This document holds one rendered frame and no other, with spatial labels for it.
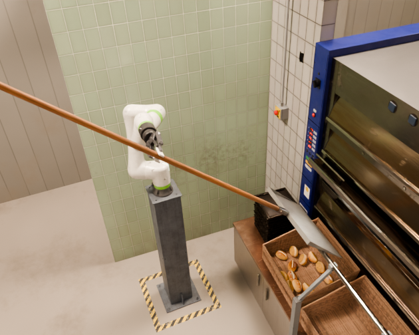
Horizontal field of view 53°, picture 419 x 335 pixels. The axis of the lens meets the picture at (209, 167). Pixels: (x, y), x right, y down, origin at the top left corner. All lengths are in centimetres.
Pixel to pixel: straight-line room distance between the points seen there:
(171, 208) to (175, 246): 40
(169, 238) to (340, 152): 141
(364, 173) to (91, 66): 197
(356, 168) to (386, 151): 33
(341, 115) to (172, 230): 147
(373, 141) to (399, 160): 21
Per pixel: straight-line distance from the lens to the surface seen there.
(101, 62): 314
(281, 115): 340
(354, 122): 270
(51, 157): 515
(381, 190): 265
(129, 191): 374
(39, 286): 435
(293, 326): 291
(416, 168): 239
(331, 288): 307
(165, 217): 310
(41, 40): 459
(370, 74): 259
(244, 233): 357
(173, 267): 351
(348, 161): 283
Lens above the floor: 314
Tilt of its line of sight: 37 degrees down
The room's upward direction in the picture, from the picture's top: 3 degrees counter-clockwise
